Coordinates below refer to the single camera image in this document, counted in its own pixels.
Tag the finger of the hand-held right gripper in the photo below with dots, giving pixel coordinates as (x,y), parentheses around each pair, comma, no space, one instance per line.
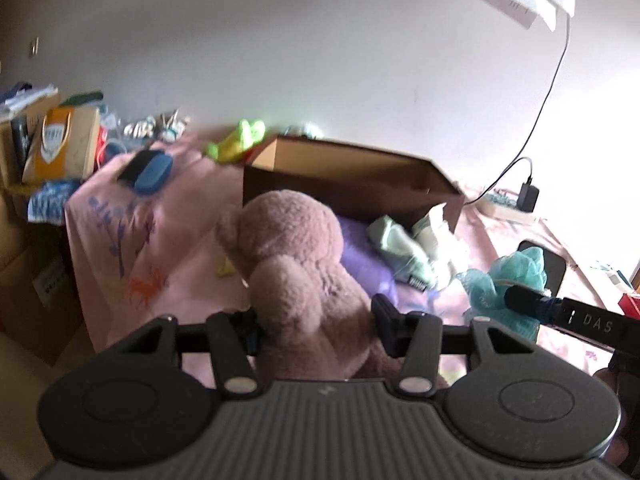
(530,304)

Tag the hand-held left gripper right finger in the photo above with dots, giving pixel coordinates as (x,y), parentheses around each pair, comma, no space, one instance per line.
(385,322)

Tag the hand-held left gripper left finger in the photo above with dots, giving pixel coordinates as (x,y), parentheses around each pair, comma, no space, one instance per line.
(235,345)

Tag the teal mesh bath pouf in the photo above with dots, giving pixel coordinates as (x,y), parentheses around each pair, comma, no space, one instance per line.
(485,285)

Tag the yellow cloth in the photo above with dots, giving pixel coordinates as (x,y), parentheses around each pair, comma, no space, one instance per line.
(225,269)

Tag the mint green cloth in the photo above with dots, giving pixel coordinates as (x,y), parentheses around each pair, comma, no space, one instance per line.
(395,245)

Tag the pink teddy bear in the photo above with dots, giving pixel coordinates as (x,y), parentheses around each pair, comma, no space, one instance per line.
(295,270)

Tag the brown cardboard box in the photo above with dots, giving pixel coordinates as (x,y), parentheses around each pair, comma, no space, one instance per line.
(350,185)

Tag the person's right hand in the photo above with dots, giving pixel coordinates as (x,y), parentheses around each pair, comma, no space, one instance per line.
(606,377)

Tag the red gift box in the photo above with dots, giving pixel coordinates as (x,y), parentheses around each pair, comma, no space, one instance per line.
(630,305)

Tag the black tablet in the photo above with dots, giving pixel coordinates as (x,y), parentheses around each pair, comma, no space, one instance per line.
(555,270)

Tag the purple cloth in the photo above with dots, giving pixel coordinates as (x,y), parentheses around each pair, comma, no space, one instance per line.
(360,250)

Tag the white power strip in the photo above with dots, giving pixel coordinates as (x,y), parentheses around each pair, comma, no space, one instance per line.
(505,207)

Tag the black charger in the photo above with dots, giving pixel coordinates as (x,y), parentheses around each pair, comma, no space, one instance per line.
(528,195)

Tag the pink floral bedsheet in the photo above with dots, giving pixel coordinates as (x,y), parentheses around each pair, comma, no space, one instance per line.
(165,240)

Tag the blue glasses case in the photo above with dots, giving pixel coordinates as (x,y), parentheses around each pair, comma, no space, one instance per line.
(152,177)

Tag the black smartphone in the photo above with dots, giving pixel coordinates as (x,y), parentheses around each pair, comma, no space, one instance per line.
(134,167)

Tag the lime green long plush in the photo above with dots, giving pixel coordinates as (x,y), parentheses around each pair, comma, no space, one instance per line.
(240,137)

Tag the brown cardboard carton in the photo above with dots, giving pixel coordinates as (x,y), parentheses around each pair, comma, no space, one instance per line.
(35,285)

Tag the blue patterned cloth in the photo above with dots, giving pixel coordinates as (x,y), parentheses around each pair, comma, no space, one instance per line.
(50,200)

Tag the white knit glove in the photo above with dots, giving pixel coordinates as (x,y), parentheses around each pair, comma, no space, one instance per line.
(140,127)

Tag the small red box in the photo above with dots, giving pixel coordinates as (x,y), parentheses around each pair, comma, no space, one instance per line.
(102,142)

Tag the yellow paper bag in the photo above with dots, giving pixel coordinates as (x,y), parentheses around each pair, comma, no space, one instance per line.
(60,145)

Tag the dark green object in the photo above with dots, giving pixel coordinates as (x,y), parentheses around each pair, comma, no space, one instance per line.
(85,98)

